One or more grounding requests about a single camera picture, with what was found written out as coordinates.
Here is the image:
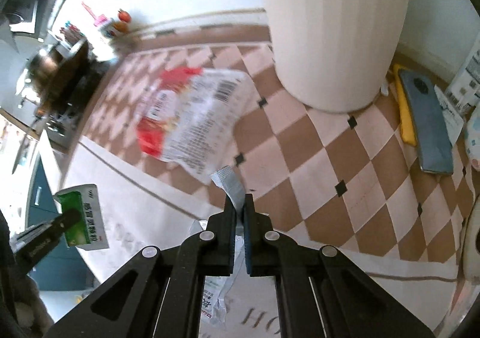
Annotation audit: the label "white paper card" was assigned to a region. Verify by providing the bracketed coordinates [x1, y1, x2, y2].
[434, 85, 465, 146]

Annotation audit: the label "red tomatoes on counter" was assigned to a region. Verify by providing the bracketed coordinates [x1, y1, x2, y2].
[98, 10, 132, 39]

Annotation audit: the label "checkered brown tablecloth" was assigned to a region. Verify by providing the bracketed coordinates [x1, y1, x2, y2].
[63, 25, 479, 335]

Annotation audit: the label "black gas stove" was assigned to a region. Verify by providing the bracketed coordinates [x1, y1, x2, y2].
[25, 38, 110, 152]

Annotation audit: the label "white patterned bowl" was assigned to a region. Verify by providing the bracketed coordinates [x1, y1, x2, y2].
[465, 113, 480, 171]

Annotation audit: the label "white printed carton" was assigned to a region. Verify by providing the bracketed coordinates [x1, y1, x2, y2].
[446, 38, 479, 116]

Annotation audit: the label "green white medicine box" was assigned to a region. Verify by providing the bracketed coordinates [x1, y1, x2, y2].
[53, 183, 109, 251]

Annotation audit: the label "white grey foil pouch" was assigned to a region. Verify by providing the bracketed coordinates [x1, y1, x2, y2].
[201, 166, 247, 329]

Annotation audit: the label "large white cylindrical container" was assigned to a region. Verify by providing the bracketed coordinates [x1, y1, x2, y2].
[264, 0, 409, 113]

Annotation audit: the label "blue kitchen cabinets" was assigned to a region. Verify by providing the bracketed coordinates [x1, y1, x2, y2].
[25, 158, 95, 291]

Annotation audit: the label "yellow flat object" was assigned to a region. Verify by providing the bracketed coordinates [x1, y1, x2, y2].
[393, 63, 417, 147]

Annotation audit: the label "red white snack bag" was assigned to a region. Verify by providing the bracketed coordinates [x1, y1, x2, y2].
[134, 67, 255, 184]

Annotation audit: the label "blue smartphone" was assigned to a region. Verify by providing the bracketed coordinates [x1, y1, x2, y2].
[398, 68, 454, 175]

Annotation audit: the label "white appliance with hole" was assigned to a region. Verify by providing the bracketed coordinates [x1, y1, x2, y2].
[462, 199, 480, 285]

